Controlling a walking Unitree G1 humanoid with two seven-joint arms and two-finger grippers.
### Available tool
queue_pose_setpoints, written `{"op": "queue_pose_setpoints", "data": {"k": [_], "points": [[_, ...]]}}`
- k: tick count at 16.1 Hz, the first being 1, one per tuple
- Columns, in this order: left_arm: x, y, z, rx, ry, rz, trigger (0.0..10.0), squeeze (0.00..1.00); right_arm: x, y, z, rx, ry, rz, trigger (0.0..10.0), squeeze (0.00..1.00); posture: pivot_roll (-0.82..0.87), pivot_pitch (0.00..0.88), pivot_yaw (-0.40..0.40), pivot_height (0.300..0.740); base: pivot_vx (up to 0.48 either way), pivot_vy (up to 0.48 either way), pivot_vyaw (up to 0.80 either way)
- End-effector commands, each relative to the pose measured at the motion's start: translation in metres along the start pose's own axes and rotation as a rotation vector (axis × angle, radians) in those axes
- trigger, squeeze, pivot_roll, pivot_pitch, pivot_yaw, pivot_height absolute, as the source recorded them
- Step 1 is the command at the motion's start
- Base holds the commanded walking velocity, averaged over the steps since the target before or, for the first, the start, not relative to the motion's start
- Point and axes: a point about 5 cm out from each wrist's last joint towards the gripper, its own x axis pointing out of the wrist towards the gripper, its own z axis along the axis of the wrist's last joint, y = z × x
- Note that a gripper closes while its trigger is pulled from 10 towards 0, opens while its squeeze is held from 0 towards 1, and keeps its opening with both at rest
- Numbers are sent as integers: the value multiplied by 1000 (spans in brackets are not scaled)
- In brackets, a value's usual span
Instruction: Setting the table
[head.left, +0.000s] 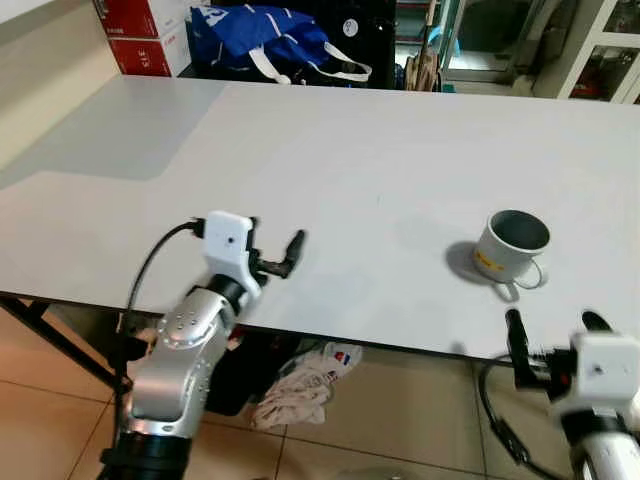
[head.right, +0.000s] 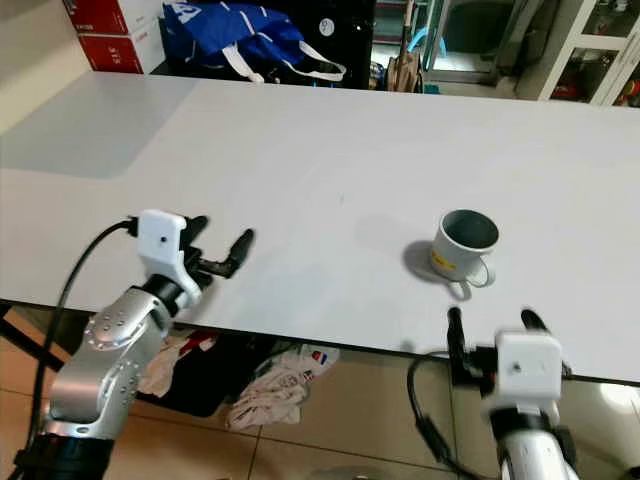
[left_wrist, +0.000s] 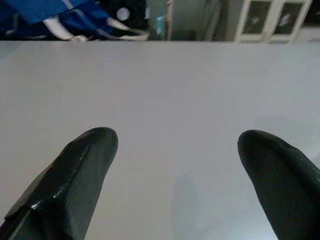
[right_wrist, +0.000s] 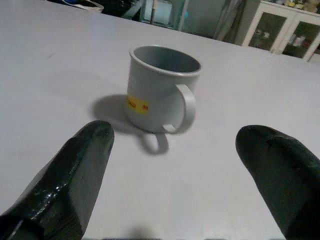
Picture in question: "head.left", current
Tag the black cabinet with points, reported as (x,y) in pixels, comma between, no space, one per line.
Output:
(370,35)

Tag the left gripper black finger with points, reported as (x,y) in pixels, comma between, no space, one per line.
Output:
(296,248)
(256,228)

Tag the pinkish crumpled cloth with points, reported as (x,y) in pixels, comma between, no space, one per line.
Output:
(236,338)

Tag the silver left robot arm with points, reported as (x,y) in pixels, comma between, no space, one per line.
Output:
(180,350)

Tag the white item with red-blue logo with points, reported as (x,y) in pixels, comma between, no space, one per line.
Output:
(338,358)

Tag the red and white carton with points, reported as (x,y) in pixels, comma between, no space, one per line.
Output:
(140,57)
(135,15)

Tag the black bag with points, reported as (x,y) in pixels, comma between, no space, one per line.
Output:
(240,375)

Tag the white mug with yellow label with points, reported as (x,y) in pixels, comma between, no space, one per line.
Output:
(505,256)

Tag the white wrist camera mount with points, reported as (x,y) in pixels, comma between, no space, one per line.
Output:
(597,370)
(228,240)

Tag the beige crumpled cloth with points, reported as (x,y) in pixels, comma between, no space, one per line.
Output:
(295,400)

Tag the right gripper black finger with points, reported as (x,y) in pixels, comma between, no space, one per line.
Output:
(596,322)
(517,345)

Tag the glass door with metal frame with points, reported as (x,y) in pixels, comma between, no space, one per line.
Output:
(490,40)

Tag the black metal table leg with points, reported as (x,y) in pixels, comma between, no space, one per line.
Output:
(60,345)

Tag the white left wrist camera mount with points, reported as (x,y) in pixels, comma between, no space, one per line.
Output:
(228,240)

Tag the white glass door cabinet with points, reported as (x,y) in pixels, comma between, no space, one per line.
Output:
(600,50)

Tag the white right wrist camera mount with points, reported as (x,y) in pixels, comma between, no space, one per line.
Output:
(597,370)

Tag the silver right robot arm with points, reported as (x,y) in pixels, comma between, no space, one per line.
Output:
(600,445)

